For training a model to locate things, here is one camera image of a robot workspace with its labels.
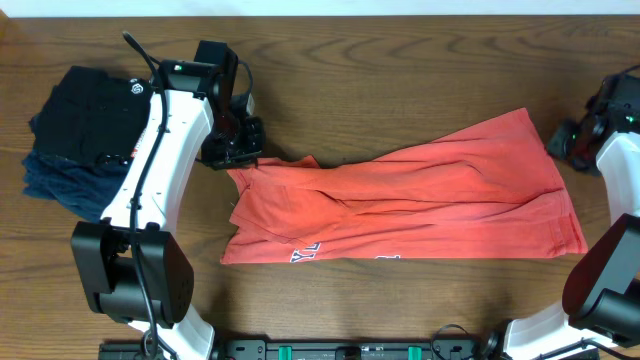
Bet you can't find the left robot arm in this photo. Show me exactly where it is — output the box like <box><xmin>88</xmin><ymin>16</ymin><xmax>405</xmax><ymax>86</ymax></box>
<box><xmin>71</xmin><ymin>60</ymin><xmax>265</xmax><ymax>359</ymax></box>

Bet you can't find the folded navy blue garment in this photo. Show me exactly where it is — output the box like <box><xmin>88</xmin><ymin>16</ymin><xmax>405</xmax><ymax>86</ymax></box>
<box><xmin>21</xmin><ymin>112</ymin><xmax>136</xmax><ymax>224</ymax></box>

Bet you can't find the red orange t-shirt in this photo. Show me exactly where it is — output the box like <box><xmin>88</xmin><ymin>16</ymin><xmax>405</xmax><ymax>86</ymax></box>
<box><xmin>222</xmin><ymin>109</ymin><xmax>588</xmax><ymax>264</ymax></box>

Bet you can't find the folded black shirt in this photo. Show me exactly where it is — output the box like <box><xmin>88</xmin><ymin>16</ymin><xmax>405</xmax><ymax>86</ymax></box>
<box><xmin>33</xmin><ymin>66</ymin><xmax>154</xmax><ymax>165</ymax></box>

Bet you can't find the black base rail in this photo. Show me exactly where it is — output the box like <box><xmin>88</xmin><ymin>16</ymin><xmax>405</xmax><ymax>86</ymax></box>
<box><xmin>98</xmin><ymin>339</ymin><xmax>601</xmax><ymax>360</ymax></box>

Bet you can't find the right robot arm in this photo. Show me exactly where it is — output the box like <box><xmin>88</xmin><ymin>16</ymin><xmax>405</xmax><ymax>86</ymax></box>
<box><xmin>485</xmin><ymin>117</ymin><xmax>639</xmax><ymax>359</ymax></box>

